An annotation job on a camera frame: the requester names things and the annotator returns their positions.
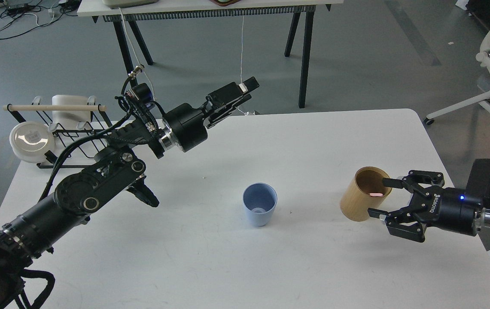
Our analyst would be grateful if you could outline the background white table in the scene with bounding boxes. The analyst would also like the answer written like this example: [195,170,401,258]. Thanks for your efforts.
[77,0,333,119]

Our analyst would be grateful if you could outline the white hanging cable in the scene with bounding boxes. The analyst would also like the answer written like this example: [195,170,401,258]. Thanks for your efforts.
[119,7,158,103]
[237,15,260,115]

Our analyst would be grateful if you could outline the floor cable bundle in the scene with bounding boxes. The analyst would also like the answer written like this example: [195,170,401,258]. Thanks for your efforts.
[0,0,82,42]

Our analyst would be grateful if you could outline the blue cup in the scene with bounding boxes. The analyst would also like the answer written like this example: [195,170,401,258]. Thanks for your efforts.
[242,183,278,227]

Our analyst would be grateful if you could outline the bamboo cylinder holder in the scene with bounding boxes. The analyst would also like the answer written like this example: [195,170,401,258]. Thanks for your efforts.
[340,167,392,222]

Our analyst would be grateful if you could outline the white round plate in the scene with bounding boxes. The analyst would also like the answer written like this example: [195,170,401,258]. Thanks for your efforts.
[9,121,55,164]

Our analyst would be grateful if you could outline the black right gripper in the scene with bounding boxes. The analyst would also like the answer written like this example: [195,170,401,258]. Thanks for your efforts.
[367,170,481,242]

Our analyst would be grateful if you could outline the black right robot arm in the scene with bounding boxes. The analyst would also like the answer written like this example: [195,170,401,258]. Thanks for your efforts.
[367,158,490,242]

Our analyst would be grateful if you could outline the white mug on rack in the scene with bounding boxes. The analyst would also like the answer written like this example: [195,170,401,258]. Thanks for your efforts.
[51,94,91,130]

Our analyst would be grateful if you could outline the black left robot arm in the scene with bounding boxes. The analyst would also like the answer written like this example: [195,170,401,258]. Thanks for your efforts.
[0,66,259,309]

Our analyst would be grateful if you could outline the black wire dish rack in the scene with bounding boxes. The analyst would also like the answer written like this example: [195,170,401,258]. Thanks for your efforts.
[3,96,113,168]

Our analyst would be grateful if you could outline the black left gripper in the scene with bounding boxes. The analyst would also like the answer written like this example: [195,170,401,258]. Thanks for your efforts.
[157,77,260,152]

